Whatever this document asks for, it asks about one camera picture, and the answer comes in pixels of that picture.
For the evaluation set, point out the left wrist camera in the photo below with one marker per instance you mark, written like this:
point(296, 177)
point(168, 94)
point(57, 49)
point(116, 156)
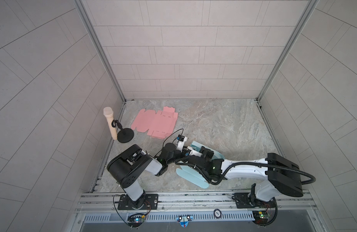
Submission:
point(180, 142)

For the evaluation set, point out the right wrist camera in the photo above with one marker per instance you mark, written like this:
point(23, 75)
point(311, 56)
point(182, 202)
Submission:
point(193, 152)

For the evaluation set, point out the green circuit board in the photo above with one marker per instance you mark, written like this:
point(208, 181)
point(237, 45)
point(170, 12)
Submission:
point(137, 218)
point(261, 217)

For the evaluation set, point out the beige wooden microphone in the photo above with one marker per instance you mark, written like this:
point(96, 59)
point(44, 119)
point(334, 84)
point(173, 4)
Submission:
point(109, 115)

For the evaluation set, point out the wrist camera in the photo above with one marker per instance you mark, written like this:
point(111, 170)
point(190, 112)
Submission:
point(193, 152)
point(180, 142)

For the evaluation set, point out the right green circuit board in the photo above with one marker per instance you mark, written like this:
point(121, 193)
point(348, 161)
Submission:
point(261, 217)

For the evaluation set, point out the blue sticker with eyes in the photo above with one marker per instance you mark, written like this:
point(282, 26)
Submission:
point(184, 220)

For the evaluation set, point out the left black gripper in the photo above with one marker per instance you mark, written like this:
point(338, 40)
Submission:
point(182, 154)

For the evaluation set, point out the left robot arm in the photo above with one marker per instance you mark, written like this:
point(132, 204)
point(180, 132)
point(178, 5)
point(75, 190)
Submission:
point(127, 167)

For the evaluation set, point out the left green circuit board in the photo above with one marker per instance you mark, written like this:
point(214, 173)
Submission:
point(137, 218)

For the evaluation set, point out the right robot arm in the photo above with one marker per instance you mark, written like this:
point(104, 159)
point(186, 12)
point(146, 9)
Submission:
point(279, 175)

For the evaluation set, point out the black round microphone stand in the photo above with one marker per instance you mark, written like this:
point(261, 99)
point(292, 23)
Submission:
point(124, 135)

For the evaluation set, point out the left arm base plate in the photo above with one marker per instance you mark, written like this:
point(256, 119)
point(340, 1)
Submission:
point(144, 202)

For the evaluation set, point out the pink flat paper box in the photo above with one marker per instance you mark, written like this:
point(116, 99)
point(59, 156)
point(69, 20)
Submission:
point(158, 124)

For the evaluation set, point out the aluminium mounting rail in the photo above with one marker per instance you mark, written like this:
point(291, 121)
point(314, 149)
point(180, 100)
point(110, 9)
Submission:
point(186, 201)

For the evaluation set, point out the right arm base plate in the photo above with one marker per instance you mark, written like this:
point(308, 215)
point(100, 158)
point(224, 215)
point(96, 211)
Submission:
point(243, 201)

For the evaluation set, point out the round black white badge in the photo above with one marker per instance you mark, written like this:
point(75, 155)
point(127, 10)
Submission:
point(217, 213)

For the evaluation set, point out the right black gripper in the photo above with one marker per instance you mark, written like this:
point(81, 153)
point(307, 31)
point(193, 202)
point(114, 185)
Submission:
point(208, 155)

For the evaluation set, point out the light blue paper box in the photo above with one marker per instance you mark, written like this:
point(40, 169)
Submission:
point(193, 175)

